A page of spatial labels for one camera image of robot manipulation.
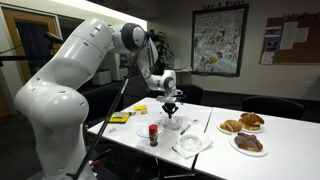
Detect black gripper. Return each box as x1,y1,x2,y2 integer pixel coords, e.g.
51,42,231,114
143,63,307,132
162,101,179,119

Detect cut glass bowl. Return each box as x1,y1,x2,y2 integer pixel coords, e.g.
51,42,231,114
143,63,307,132
162,115,184,132

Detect black marker pen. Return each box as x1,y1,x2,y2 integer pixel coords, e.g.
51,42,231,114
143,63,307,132
179,123,192,136

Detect red spice bottle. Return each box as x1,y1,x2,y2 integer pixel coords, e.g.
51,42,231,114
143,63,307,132
148,123,160,147

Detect black office chair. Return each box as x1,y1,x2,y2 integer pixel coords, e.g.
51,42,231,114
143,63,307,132
175,83,204,106
241,95,306,121

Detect open yellow crayon box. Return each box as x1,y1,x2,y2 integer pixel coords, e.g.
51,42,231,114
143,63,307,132
133,104,149,116

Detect white round plate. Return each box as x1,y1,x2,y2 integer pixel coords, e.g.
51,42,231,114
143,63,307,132
135,122,165,139

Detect white side table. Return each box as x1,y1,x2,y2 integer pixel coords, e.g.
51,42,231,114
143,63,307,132
173,65,194,84

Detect white paper napkin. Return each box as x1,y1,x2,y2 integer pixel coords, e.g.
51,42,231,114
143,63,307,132
172,131,214,160

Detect yellow Crayola marker box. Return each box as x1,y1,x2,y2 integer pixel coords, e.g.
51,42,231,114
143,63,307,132
108,111,132,124

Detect white bread plate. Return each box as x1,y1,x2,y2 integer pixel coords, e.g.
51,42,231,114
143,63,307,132
228,134,269,157
238,123,266,134
217,121,245,135

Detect black tripod pole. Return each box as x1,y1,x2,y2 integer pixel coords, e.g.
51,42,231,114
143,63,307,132
71,31,151,180

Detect golden bread loaf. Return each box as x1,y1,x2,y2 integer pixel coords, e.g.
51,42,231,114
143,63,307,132
219,118,244,133

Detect dark green potted plant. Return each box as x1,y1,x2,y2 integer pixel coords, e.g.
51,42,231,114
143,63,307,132
149,29,176,74

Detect white storage box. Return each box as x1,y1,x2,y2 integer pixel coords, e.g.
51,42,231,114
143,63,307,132
91,69,113,86

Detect brown braided bread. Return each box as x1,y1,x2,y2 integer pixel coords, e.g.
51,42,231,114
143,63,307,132
238,111,266,131

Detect dark brown bread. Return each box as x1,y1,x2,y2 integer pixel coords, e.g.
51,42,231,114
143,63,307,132
234,131,264,153

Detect framed colourful poster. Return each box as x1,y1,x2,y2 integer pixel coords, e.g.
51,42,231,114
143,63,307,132
190,3,250,78

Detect white printed notice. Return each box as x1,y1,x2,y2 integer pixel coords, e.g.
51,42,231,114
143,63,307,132
259,50,276,66

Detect dark blue flyer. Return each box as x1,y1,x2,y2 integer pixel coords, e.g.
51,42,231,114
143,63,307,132
264,36,281,52

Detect blue white flyer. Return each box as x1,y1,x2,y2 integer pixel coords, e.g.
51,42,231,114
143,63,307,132
264,25,283,38

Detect tall white paper sheet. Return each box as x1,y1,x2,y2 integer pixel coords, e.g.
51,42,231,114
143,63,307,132
279,20,299,51

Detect brown cork board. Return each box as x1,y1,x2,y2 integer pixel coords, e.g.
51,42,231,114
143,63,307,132
258,11,320,66

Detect small white paper sheet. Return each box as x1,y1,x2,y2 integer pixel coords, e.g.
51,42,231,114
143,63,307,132
294,26,311,43

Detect wooden door with window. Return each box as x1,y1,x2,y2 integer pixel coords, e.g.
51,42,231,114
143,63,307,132
1,7,60,84

